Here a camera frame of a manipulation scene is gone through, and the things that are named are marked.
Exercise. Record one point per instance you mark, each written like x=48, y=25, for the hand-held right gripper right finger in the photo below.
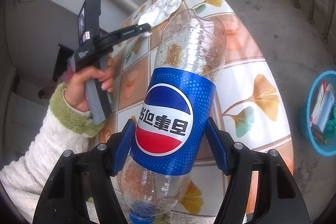
x=218, y=150

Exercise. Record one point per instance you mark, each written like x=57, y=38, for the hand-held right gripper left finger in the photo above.
x=123, y=150

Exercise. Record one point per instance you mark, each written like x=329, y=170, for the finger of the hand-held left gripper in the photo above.
x=126, y=32

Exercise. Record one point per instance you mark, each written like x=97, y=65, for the white disposable glove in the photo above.
x=160, y=10

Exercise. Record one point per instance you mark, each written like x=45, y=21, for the blue label plastic bottle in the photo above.
x=168, y=119

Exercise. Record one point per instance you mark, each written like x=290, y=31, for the blue plastic mesh basket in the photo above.
x=309, y=113

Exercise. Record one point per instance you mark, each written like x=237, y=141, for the brown snack wrapper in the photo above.
x=319, y=136

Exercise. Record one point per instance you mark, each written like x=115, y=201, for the light blue carton box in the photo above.
x=324, y=108

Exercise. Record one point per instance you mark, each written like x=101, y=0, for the green plastic bag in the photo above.
x=332, y=124

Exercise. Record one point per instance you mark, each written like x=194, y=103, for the red and white snack bag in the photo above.
x=321, y=90

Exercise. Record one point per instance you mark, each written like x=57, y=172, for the person's left forearm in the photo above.
x=47, y=148

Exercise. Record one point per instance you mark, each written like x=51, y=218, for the person's left hand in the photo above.
x=78, y=90

